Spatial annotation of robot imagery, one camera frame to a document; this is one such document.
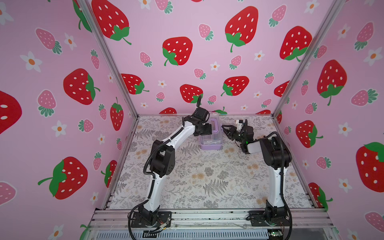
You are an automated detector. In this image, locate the purple plastic tool box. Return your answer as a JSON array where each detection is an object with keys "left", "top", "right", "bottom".
[{"left": 199, "top": 112, "right": 223, "bottom": 151}]

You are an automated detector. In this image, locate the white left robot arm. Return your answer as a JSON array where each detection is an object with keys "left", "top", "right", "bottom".
[{"left": 139, "top": 107, "right": 212, "bottom": 226}]

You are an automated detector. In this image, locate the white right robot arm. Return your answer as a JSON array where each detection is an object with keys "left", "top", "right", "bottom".
[{"left": 222, "top": 121, "right": 292, "bottom": 224}]

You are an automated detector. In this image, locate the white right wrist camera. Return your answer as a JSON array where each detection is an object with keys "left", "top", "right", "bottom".
[{"left": 236, "top": 120, "right": 244, "bottom": 131}]

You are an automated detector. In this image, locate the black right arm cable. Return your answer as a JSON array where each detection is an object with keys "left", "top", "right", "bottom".
[{"left": 239, "top": 118, "right": 293, "bottom": 240}]

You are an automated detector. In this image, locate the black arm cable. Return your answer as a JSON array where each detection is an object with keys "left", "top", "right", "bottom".
[
  {"left": 127, "top": 93, "right": 203, "bottom": 240},
  {"left": 239, "top": 118, "right": 293, "bottom": 240}
]

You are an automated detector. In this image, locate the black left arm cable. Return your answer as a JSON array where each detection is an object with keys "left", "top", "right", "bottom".
[{"left": 127, "top": 93, "right": 203, "bottom": 240}]

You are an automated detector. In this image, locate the aluminium front frame rail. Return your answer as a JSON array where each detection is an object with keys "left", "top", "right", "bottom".
[{"left": 83, "top": 209, "right": 334, "bottom": 240}]

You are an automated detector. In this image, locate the aluminium corner post right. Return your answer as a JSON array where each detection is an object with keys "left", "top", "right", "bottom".
[{"left": 272, "top": 0, "right": 345, "bottom": 120}]

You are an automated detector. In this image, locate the aluminium corner post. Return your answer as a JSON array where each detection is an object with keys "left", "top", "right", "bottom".
[
  {"left": 79, "top": 0, "right": 139, "bottom": 120},
  {"left": 272, "top": 0, "right": 345, "bottom": 120}
]

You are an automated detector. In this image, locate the aluminium corner post left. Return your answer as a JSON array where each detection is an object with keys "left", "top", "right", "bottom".
[{"left": 79, "top": 0, "right": 139, "bottom": 120}]

